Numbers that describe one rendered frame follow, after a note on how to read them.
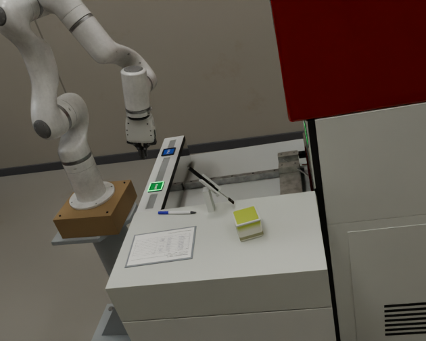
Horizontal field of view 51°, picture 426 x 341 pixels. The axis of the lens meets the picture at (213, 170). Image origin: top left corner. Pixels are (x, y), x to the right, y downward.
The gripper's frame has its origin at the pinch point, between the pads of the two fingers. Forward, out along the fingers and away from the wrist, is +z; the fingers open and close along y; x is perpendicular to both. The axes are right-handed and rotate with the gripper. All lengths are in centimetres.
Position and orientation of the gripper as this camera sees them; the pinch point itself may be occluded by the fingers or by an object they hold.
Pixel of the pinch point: (143, 153)
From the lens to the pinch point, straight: 162.7
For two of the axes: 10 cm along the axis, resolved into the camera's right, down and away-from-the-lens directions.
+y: -10.0, -0.4, 0.9
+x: -1.0, 5.4, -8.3
